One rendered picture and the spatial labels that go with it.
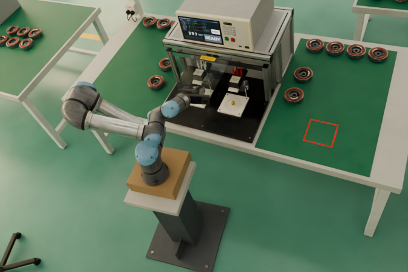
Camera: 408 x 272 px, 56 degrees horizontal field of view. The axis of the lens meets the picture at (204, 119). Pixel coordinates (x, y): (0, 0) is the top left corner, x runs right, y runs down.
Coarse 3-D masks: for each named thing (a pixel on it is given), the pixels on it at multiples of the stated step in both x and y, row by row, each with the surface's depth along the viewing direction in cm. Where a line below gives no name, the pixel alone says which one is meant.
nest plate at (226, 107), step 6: (228, 96) 237; (234, 96) 236; (240, 96) 235; (222, 102) 235; (228, 102) 234; (234, 102) 233; (240, 102) 232; (246, 102) 231; (222, 108) 232; (228, 108) 231; (234, 108) 230; (240, 108) 229; (234, 114) 227; (240, 114) 226
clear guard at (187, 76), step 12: (192, 60) 221; (204, 60) 219; (216, 60) 218; (228, 60) 216; (192, 72) 215; (204, 72) 213; (216, 72) 212; (180, 84) 216; (192, 84) 212; (204, 84) 209; (216, 84) 206
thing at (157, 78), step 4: (152, 76) 260; (156, 76) 260; (160, 76) 259; (148, 80) 259; (152, 80) 260; (156, 80) 259; (160, 80) 257; (148, 84) 257; (152, 84) 256; (156, 84) 255; (160, 84) 255; (152, 88) 255; (156, 88) 255
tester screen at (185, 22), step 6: (180, 18) 212; (186, 18) 210; (186, 24) 214; (192, 24) 212; (198, 24) 210; (204, 24) 208; (210, 24) 206; (216, 24) 204; (186, 30) 218; (192, 30) 216; (198, 30) 214; (198, 36) 218; (204, 36) 216; (216, 42) 215
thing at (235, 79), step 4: (244, 72) 231; (232, 76) 227; (236, 76) 227; (240, 76) 226; (244, 76) 229; (232, 80) 226; (236, 80) 225; (240, 80) 225; (244, 80) 233; (228, 84) 227; (232, 84) 225; (236, 84) 224; (240, 84) 226; (232, 88) 227; (236, 88) 226
